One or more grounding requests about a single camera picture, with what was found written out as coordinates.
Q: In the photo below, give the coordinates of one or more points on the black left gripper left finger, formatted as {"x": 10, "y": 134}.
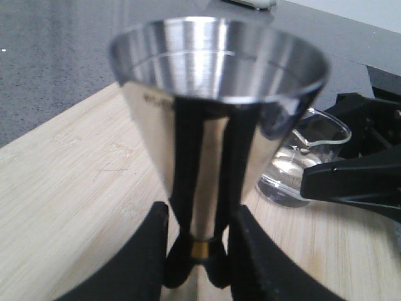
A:
{"x": 136, "y": 271}

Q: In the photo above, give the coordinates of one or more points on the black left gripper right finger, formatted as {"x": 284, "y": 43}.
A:
{"x": 261, "y": 270}

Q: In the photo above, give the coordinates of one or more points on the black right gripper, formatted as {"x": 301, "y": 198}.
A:
{"x": 372, "y": 181}

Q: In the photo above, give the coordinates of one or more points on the clear glass beaker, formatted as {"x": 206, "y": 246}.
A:
{"x": 316, "y": 139}

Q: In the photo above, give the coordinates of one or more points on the steel double jigger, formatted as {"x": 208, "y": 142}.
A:
{"x": 213, "y": 99}

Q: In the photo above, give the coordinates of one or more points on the light wooden cutting board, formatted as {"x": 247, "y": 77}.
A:
{"x": 75, "y": 189}

